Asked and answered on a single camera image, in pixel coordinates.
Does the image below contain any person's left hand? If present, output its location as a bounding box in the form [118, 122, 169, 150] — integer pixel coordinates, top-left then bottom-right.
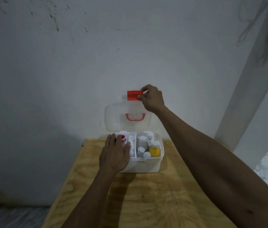
[99, 133, 131, 174]

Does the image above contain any person's right hand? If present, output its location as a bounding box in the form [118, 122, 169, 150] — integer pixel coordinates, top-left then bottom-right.
[137, 84, 166, 114]

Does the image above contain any clear lid with red latch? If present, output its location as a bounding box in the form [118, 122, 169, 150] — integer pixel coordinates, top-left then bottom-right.
[104, 90, 152, 134]

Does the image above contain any white plastic medicine box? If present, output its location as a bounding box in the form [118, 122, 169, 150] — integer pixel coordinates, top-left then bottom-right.
[110, 131, 165, 173]

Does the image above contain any person's right forearm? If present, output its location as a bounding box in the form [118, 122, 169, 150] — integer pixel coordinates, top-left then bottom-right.
[155, 105, 268, 228]

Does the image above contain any person's left forearm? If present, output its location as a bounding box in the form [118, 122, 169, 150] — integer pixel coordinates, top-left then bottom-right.
[61, 167, 121, 228]

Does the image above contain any white patterned bandage roll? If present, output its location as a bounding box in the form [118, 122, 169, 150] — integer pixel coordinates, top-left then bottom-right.
[127, 135, 135, 157]

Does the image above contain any tall white bottle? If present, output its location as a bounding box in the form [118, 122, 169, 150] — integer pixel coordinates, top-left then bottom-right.
[138, 136, 148, 150]

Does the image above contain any yellow bottle with white cap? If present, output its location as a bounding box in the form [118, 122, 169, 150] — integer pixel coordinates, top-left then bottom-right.
[149, 140, 161, 157]

